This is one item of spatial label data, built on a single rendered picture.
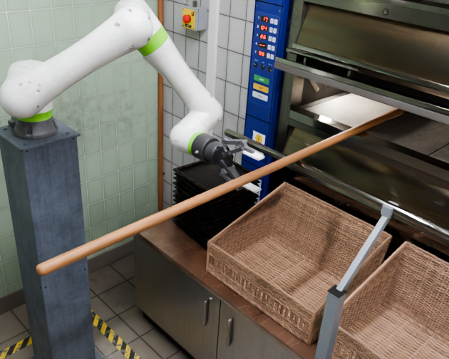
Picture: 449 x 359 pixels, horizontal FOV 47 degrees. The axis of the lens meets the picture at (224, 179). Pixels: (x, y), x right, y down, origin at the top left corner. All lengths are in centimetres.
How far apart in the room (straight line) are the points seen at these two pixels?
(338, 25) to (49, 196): 125
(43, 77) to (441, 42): 127
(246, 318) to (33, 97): 110
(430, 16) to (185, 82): 84
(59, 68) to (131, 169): 143
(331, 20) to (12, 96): 118
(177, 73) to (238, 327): 101
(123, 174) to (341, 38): 148
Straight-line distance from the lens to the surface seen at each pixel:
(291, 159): 175
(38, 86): 165
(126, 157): 292
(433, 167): 196
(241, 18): 238
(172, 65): 178
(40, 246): 203
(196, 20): 250
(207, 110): 185
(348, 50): 202
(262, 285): 197
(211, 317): 223
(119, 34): 157
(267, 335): 199
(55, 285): 217
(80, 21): 255
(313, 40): 211
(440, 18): 186
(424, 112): 176
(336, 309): 162
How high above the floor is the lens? 196
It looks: 28 degrees down
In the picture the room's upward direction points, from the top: 4 degrees clockwise
